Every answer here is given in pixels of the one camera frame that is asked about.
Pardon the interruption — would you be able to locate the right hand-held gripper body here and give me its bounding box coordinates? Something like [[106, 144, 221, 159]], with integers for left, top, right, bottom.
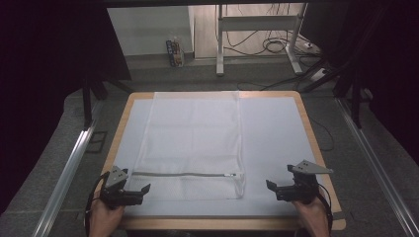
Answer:
[[276, 159, 334, 205]]

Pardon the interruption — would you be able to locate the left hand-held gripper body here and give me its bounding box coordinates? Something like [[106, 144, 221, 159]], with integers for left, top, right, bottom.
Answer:
[[99, 165, 143, 209]]

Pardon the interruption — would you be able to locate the white mesh laundry bag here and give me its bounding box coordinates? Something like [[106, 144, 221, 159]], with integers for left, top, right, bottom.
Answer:
[[126, 91, 247, 201]]

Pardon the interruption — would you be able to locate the person's left hand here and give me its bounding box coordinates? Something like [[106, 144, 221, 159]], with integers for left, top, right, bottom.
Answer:
[[88, 197, 126, 237]]

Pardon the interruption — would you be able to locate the person's right hand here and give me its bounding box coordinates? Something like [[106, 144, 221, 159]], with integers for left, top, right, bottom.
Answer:
[[291, 189, 331, 237]]

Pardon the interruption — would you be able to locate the white table mat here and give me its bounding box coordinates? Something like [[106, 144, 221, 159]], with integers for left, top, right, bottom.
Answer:
[[113, 96, 328, 218]]

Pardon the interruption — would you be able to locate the black metal stand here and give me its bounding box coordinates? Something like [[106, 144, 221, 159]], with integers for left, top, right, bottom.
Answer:
[[81, 73, 134, 131], [299, 57, 374, 130]]

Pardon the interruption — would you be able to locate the white power strip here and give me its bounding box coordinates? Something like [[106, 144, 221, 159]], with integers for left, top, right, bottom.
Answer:
[[309, 67, 329, 83]]

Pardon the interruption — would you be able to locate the dark curtain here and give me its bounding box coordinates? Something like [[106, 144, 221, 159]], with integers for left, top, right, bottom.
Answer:
[[0, 0, 132, 215], [300, 0, 419, 166]]

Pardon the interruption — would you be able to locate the pack of bottles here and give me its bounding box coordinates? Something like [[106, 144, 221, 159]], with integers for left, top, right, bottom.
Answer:
[[165, 36, 186, 68]]

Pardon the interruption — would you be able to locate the white cabinet panel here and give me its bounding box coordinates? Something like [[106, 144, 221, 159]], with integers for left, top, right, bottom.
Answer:
[[107, 5, 196, 57]]

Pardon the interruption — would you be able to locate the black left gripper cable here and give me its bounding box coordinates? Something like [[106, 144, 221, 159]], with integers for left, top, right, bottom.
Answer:
[[84, 171, 111, 237]]

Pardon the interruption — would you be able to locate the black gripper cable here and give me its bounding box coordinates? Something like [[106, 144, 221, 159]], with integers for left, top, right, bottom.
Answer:
[[315, 183, 334, 237], [84, 171, 111, 237]]

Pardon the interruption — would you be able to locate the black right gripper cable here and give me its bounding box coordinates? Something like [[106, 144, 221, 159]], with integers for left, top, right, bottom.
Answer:
[[315, 183, 334, 237]]

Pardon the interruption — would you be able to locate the aluminium floor rail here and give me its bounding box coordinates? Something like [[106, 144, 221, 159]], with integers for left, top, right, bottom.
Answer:
[[31, 100, 104, 237], [335, 97, 419, 237]]

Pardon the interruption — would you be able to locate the black rectangular floor frame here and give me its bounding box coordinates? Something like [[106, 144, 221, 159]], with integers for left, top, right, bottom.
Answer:
[[85, 130, 109, 154]]

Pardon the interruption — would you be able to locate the thin black floor cable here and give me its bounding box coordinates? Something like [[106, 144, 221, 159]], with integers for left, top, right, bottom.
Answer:
[[309, 116, 336, 153]]

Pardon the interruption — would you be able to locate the tangle of black floor cables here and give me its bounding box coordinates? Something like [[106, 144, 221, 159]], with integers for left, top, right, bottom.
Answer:
[[222, 3, 314, 57]]

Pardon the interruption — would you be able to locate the white metal desk frame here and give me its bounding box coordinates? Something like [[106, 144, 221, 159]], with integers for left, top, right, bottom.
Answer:
[[214, 3, 309, 78]]

